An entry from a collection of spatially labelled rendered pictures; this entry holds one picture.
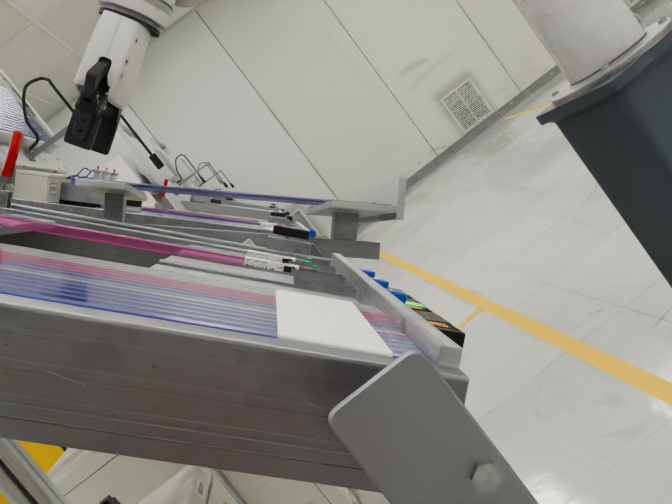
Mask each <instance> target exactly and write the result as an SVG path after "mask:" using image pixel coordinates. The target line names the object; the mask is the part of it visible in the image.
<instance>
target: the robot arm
mask: <svg viewBox="0 0 672 504"><path fill-rule="evenodd" d="M202 1H203V0H98V3H99V4H100V5H101V6H102V7H100V8H99V11H98V13H99V14H100V15H101V17H100V19H99V21H98V23H97V25H96V27H95V29H94V32H93V34H92V36H91V39H90V41H89V44H88V46H87V49H86V51H85V54H84V56H83V59H82V61H81V64H80V66H79V69H78V72H77V74H76V77H75V80H74V87H75V89H76V90H77V91H78V92H80V94H81V95H80V96H79V98H78V100H77V101H76V104H75V109H74V110H73V113H72V116H71V119H70V122H69V125H68V128H67V131H66V134H65V137H64V141H65V142H66V143H69V144H71V145H74V146H77V147H80V148H83V149H86V150H92V151H95V152H98V153H101V154H103V155H108V154H109V152H110V149H111V146H112V143H113V140H114V137H115V134H116V131H117V128H118V124H119V121H120V116H121V113H122V111H123V108H126V107H127V106H128V104H129V101H130V99H131V97H132V94H133V91H134V88H135V85H136V82H137V79H138V77H139V73H140V70H141V67H142V64H143V61H144V57H145V54H146V52H147V51H146V50H147V47H148V43H149V40H150V36H151V37H156V38H158V37H159V36H160V31H159V30H162V31H163V30H166V28H167V25H168V24H169V21H170V16H171V13H172V10H173V7H174V5H175V6H178V7H184V8H187V7H193V6H196V5H197V4H199V3H201V2H202ZM512 2H513V3H514V4H515V6H516V7H517V9H518V10H519V11H520V13H521V14H522V16H523V17H524V19H525V20H526V21H527V23H528V24H529V26H530V27H531V29H532V30H533V32H534V33H535V34H536V36H537V37H538V39H539V40H540V42H541V43H542V44H543V46H544V47H545V49H546V50H547V52H548V53H549V55H550V56H551V57H552V59H553V60H554V62H555V63H556V65H557V66H558V67H559V69H560V70H561V72H562V73H563V75H564V76H565V78H566V79H567V80H568V82H567V83H566V84H565V85H563V86H562V87H561V88H560V89H559V90H555V91H553V92H552V93H551V95H552V98H551V101H552V103H553V104H554V106H560V105H563V104H565V103H568V102H570V101H572V100H574V99H575V98H577V97H579V96H581V95H583V94H584V93H586V92H588V91H589V90H591V89H593V88H594V87H596V86H598V85H599V84H601V83H602V82H604V81H606V80H607V79H609V78H610V77H612V76H613V75H615V74H616V73H618V72H619V71H620V70H622V69H623V68H625V67H626V66H628V65H629V64H630V63H632V62H633V61H634V60H636V59H637V58H639V57H640V56H641V55H642V54H644V53H645V52H646V51H648V50H649V49H650V48H651V47H653V46H654V45H655V44H656V43H658V42H659V41H660V40H661V39H662V38H663V37H664V36H665V35H666V34H668V33H669V32H670V30H671V29H672V20H671V18H666V16H663V17H662V18H660V19H659V20H658V21H657V22H656V23H654V24H652V25H650V26H648V27H646V28H645V29H643V28H642V26H641V25H642V20H641V18H640V16H639V15H638V14H636V13H633V12H632V11H631V10H630V8H629V7H628V6H627V4H626V3H625V1H624V0H512ZM98 100H99V102H98ZM97 103H98V104H97ZM105 106H106V108H105V110H104V107H105Z"/></svg>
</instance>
